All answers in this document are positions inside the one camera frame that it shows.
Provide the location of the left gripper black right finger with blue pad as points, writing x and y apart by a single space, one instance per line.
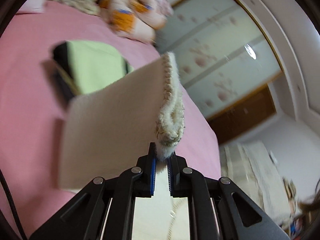
218 209

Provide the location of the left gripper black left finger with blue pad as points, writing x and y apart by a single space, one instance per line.
104 209

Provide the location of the white fuzzy cardigan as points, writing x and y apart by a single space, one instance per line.
108 130

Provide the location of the beige ruffled cover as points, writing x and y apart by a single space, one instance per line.
254 170

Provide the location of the black folded garment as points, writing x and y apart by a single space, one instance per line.
63 74

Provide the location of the pink bed blanket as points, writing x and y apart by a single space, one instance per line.
32 108

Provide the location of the light green folded garment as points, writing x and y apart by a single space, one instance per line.
93 66

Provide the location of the floral sliding wardrobe door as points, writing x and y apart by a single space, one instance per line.
221 52

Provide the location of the bear print quilt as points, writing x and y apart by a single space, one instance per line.
136 19

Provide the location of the white pillow blue print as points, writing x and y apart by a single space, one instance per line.
32 7

